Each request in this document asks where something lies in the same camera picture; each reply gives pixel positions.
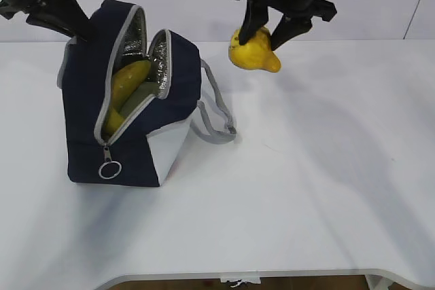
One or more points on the navy blue insulated lunch bag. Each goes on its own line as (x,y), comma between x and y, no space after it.
(142,151)

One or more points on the green fruit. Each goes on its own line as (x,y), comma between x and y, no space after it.
(136,98)

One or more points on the yellow banana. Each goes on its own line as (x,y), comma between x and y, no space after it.
(124,83)

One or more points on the yellow pear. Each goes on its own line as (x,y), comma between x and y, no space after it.
(256,54)

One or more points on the white paper scrap under table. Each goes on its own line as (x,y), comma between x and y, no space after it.
(239,279)

